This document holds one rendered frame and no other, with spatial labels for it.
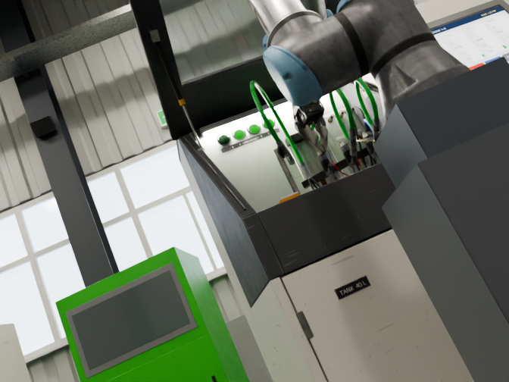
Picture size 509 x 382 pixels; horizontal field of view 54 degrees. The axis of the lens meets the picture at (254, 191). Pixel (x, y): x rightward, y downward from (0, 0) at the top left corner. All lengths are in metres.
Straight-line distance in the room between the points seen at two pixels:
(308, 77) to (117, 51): 5.85
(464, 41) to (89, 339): 3.35
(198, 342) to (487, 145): 3.39
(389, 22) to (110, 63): 5.79
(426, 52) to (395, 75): 0.06
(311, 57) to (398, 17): 0.15
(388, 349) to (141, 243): 4.66
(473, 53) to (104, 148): 4.75
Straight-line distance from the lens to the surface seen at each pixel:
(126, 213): 5.74
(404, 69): 0.84
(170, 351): 4.02
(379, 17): 0.88
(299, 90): 0.86
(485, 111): 0.80
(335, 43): 0.86
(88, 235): 5.40
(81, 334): 4.27
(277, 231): 1.19
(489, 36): 2.05
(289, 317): 1.16
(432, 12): 2.09
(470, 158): 0.73
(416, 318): 1.24
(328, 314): 1.18
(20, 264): 6.06
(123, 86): 6.34
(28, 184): 6.29
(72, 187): 5.59
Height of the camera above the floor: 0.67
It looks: 16 degrees up
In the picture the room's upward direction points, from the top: 25 degrees counter-clockwise
